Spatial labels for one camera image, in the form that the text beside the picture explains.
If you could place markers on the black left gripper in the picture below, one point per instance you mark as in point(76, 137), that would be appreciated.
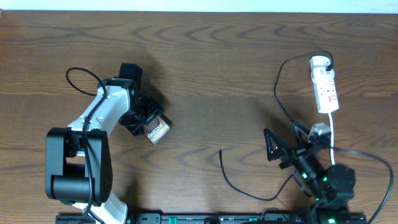
point(155, 108)

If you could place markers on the white charger plug adapter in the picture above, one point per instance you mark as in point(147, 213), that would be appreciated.
point(319, 61)

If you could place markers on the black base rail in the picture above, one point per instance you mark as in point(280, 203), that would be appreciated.
point(155, 218)

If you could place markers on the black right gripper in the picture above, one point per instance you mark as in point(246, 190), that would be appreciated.
point(294, 153)

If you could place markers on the white power strip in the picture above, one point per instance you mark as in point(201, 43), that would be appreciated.
point(325, 90)

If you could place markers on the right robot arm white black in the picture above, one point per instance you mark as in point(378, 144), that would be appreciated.
point(332, 187)

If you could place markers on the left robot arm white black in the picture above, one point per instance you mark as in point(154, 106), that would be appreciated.
point(78, 170)

